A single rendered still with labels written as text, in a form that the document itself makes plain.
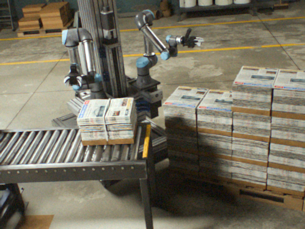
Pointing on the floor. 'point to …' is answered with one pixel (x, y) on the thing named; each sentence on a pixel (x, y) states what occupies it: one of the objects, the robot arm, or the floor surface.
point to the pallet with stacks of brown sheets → (45, 18)
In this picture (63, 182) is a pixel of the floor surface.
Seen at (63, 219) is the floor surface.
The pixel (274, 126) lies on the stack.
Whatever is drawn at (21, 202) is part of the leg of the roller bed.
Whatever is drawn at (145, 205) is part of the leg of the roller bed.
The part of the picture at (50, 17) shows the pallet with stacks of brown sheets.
